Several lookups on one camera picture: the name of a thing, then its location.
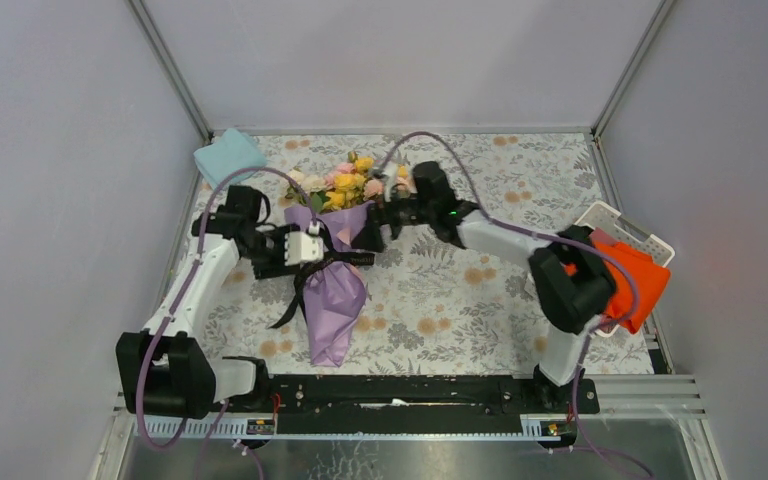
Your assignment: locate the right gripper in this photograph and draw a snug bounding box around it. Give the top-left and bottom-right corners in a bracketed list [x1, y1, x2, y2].
[350, 181, 434, 253]

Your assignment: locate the pink fake flower stem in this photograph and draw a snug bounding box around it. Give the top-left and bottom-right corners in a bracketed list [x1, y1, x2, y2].
[325, 157, 383, 203]

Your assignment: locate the white fake flower stem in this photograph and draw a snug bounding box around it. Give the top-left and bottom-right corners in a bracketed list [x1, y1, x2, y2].
[284, 169, 329, 211]

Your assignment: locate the pink purple wrapping paper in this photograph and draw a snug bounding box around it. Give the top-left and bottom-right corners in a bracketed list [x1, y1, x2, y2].
[302, 204, 368, 367]

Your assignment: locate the black ribbon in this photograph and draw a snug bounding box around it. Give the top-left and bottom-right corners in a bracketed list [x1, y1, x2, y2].
[269, 251, 375, 329]

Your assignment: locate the yellow fake flower stem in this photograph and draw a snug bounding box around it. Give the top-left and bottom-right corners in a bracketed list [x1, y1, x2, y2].
[318, 151, 385, 213]

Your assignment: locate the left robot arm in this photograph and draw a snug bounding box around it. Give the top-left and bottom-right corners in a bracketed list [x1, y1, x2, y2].
[115, 185, 286, 419]

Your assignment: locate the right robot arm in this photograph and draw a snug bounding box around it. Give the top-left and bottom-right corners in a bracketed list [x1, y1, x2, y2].
[352, 161, 617, 412]

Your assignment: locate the light blue folded towel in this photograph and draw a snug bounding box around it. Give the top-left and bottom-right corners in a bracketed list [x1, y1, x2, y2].
[194, 129, 267, 189]

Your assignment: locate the floral tablecloth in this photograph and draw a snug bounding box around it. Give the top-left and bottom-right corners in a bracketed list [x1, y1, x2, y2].
[148, 132, 657, 377]

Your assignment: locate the pink cloth in basket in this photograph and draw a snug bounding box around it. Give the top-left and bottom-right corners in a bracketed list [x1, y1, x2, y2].
[589, 228, 618, 246]

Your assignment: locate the white plastic basket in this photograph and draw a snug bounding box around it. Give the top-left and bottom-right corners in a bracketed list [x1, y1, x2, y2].
[575, 201, 675, 338]

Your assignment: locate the orange cloth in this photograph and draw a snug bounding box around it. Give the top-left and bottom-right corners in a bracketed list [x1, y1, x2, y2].
[591, 239, 671, 334]

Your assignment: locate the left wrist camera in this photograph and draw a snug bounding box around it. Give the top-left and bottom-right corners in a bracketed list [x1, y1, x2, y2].
[284, 231, 325, 266]

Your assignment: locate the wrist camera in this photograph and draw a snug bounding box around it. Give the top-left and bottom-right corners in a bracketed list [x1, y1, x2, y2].
[377, 163, 399, 202]
[284, 231, 325, 266]

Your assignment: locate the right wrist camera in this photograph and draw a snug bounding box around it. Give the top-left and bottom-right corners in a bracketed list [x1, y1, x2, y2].
[377, 163, 399, 202]

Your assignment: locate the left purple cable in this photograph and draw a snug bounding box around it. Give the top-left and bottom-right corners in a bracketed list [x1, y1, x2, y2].
[133, 166, 322, 480]

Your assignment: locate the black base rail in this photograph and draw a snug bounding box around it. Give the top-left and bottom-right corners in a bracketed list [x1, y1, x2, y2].
[208, 374, 601, 437]

